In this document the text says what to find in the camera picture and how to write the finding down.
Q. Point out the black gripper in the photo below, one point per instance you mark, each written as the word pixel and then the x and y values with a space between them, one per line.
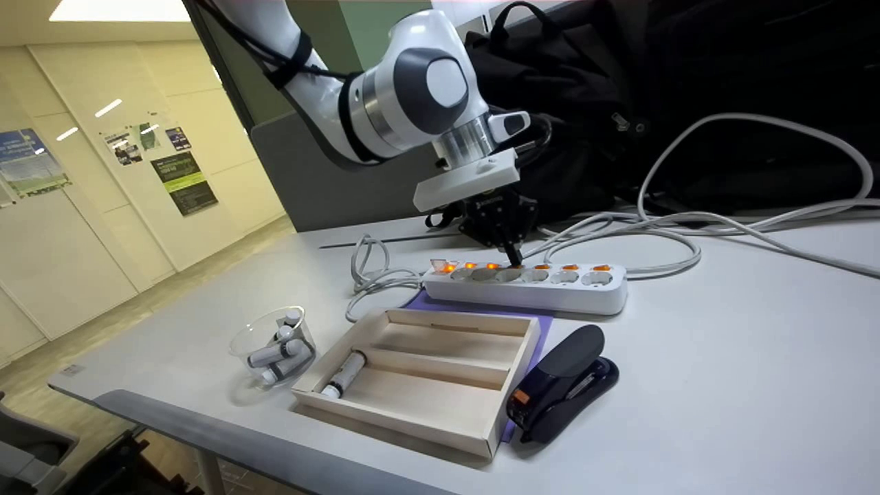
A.
pixel 495 216

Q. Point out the white power strip orange switches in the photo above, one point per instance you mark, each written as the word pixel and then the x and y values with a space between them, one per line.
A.
pixel 525 286

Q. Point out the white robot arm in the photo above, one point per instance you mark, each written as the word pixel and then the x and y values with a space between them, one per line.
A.
pixel 401 91

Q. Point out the black stapler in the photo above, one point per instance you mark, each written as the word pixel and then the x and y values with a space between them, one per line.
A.
pixel 565 385

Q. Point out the wooden compartment tray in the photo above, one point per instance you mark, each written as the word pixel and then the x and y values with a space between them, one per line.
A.
pixel 429 385

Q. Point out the black backpack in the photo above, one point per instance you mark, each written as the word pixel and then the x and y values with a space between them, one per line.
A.
pixel 579 99

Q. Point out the white tube black cap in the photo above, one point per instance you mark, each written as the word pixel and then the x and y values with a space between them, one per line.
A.
pixel 345 375

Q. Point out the small white cylinder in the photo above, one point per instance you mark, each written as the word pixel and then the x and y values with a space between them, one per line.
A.
pixel 284 368
pixel 264 355
pixel 293 319

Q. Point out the black fabric cover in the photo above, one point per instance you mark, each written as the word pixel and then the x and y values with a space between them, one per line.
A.
pixel 759 63

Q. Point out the ceiling light panel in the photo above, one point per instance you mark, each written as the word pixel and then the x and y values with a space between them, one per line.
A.
pixel 119 10

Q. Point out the dark office chair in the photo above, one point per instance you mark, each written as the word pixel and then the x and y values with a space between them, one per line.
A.
pixel 44 456

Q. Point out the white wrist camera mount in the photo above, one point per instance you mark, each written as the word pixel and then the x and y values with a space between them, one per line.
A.
pixel 462 181

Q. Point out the dark green wall poster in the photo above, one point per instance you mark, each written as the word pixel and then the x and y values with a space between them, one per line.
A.
pixel 185 181

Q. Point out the small photo wall notice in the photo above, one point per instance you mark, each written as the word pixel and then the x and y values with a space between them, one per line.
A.
pixel 177 137
pixel 124 147

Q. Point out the blue wall poster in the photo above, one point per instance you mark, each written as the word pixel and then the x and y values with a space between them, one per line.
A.
pixel 31 164

